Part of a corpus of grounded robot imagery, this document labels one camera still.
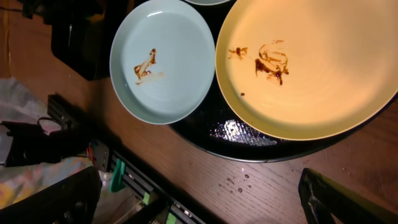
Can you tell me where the black aluminium rail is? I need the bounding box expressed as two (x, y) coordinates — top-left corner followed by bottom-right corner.
(47, 94), (223, 224)

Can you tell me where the far light blue plate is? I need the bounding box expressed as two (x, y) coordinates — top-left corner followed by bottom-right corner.
(185, 0), (230, 6)

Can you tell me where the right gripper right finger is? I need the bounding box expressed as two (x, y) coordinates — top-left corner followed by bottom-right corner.
(298, 168), (397, 224)

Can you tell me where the round black tray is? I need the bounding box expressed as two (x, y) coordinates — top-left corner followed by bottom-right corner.
(167, 0), (398, 164)

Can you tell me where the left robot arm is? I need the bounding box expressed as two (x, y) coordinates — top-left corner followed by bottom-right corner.
(1, 121), (92, 167)

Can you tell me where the light blue plate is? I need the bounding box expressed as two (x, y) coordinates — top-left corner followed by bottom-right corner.
(109, 0), (215, 124)
(185, 0), (230, 6)

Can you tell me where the yellow plate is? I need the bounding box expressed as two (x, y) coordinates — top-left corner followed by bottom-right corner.
(215, 0), (398, 141)

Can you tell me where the rectangular black tray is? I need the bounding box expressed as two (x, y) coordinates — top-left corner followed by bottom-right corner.
(51, 0), (128, 81)

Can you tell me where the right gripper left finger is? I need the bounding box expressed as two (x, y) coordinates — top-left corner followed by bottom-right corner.
(1, 166), (102, 223)

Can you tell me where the near light blue plate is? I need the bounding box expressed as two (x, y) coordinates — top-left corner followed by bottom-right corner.
(109, 0), (215, 124)

